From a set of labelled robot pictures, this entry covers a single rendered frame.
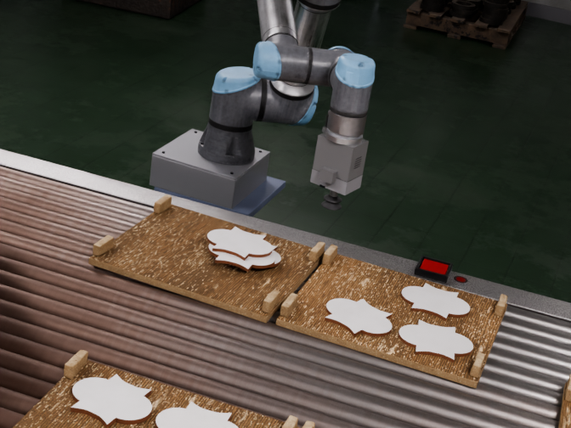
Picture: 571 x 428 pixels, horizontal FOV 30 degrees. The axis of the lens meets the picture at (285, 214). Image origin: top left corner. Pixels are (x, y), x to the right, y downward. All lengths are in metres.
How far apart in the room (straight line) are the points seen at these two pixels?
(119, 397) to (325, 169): 0.63
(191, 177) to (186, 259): 0.47
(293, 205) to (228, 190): 2.25
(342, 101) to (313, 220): 2.75
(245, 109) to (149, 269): 0.64
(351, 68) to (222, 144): 0.76
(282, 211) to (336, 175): 2.72
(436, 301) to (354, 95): 0.50
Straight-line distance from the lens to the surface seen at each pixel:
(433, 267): 2.44
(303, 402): 1.91
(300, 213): 4.83
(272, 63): 2.11
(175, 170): 2.72
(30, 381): 1.88
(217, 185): 2.68
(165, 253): 2.29
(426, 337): 2.12
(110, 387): 1.83
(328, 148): 2.10
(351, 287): 2.26
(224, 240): 2.30
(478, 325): 2.23
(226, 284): 2.19
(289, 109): 2.70
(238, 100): 2.68
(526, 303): 2.41
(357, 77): 2.04
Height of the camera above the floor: 1.99
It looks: 25 degrees down
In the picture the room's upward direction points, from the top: 9 degrees clockwise
